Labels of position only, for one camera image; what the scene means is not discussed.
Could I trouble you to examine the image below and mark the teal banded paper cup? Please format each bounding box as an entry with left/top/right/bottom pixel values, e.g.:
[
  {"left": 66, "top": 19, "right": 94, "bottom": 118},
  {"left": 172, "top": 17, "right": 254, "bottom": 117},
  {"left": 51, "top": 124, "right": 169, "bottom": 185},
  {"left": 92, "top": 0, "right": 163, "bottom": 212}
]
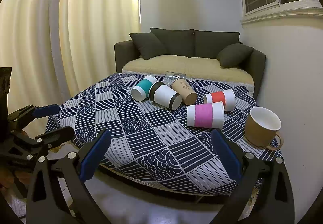
[{"left": 131, "top": 75, "right": 157, "bottom": 102}]

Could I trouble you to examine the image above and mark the pink banded paper cup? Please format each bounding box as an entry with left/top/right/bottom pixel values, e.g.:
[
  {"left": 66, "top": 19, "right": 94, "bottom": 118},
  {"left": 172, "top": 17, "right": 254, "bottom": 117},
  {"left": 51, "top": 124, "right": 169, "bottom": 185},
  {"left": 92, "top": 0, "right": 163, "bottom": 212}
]
[{"left": 187, "top": 102, "right": 224, "bottom": 129}]

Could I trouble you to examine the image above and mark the cream curtain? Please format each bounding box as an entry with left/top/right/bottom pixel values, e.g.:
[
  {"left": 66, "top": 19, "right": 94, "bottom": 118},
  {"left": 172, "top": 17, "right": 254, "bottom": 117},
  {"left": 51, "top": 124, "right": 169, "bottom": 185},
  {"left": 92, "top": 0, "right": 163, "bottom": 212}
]
[{"left": 1, "top": 0, "right": 140, "bottom": 112}]

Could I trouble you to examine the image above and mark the left dark cushion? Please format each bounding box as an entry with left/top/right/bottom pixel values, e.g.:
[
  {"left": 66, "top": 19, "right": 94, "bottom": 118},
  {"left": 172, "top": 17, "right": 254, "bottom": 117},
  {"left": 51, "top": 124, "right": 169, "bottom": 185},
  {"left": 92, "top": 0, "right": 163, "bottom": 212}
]
[{"left": 129, "top": 32, "right": 167, "bottom": 60}]

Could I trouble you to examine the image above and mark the navy patterned tablecloth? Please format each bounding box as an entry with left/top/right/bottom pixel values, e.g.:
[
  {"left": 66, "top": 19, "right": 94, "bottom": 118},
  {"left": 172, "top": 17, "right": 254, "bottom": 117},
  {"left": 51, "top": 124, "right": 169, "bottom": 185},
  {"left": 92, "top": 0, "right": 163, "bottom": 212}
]
[{"left": 45, "top": 72, "right": 283, "bottom": 196}]

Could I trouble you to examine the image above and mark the brown ceramic mug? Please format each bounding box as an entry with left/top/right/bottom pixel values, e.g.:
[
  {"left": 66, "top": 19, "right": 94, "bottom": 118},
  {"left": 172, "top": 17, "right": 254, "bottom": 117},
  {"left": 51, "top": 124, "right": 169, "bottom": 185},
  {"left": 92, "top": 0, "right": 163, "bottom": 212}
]
[{"left": 245, "top": 107, "right": 284, "bottom": 150}]

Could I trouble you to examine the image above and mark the cream fleece sofa blanket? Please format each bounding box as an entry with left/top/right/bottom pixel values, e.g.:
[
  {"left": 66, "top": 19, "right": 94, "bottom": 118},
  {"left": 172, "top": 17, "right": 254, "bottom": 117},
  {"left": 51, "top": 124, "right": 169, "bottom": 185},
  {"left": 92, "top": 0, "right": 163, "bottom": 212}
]
[{"left": 122, "top": 55, "right": 255, "bottom": 91}]

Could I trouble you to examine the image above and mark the black and white paper cup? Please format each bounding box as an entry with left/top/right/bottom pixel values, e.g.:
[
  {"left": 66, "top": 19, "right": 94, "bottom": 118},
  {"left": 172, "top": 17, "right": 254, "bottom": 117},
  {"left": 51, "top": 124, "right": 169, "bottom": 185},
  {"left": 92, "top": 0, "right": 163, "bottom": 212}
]
[{"left": 148, "top": 81, "right": 182, "bottom": 110}]

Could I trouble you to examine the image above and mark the dark cushion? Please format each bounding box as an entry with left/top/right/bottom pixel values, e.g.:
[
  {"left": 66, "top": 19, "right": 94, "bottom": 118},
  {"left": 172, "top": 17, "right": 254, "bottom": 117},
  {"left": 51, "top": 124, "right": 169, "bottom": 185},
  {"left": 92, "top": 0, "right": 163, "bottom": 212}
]
[
  {"left": 129, "top": 32, "right": 167, "bottom": 60},
  {"left": 217, "top": 43, "right": 254, "bottom": 68}
]

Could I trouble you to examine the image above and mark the clear plastic wrapper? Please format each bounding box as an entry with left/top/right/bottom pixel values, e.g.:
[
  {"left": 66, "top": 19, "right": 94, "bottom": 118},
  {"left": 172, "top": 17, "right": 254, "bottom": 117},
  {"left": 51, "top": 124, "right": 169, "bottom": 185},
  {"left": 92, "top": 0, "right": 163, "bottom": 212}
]
[{"left": 165, "top": 71, "right": 186, "bottom": 81}]

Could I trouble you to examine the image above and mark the brown kraft paper cup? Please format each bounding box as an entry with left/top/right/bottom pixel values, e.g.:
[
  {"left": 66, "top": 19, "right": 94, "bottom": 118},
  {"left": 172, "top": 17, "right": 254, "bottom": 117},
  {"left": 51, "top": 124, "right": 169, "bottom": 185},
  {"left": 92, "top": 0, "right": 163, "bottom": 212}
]
[{"left": 171, "top": 78, "right": 198, "bottom": 105}]

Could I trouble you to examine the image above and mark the right dark cushion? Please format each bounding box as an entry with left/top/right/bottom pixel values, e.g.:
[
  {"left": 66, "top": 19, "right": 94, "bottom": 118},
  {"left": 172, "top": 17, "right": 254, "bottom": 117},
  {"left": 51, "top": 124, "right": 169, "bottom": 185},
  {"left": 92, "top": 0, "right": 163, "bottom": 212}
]
[{"left": 217, "top": 43, "right": 254, "bottom": 68}]

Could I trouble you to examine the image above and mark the red banded paper cup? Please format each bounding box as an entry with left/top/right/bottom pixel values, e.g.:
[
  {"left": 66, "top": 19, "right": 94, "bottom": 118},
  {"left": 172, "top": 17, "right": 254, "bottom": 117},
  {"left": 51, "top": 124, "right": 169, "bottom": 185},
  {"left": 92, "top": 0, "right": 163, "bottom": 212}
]
[{"left": 204, "top": 89, "right": 235, "bottom": 111}]

